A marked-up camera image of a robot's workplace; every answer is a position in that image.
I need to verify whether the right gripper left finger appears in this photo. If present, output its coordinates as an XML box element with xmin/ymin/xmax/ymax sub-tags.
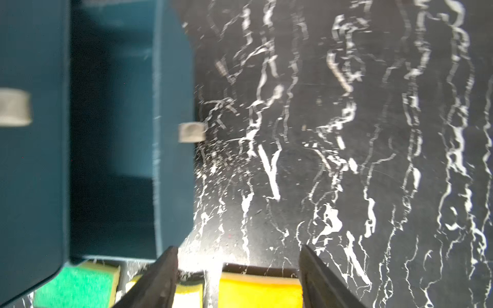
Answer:
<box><xmin>114</xmin><ymin>246</ymin><xmax>178</xmax><ymax>308</ymax></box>

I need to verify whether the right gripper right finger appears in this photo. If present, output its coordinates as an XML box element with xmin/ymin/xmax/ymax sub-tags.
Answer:
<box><xmin>298</xmin><ymin>245</ymin><xmax>365</xmax><ymax>308</ymax></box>

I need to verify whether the yellow green sponge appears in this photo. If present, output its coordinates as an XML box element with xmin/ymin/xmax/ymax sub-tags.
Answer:
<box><xmin>122</xmin><ymin>273</ymin><xmax>205</xmax><ymax>308</ymax></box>

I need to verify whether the green beige sponge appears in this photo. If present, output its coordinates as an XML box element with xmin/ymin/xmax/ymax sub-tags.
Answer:
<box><xmin>33</xmin><ymin>261</ymin><xmax>121</xmax><ymax>308</ymax></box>

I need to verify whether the orange sponge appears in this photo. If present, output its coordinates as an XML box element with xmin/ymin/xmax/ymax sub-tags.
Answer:
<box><xmin>218</xmin><ymin>272</ymin><xmax>304</xmax><ymax>308</ymax></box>

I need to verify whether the teal drawer cabinet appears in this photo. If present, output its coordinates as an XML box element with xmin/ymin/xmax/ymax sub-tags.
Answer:
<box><xmin>1</xmin><ymin>1</ymin><xmax>70</xmax><ymax>305</ymax></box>

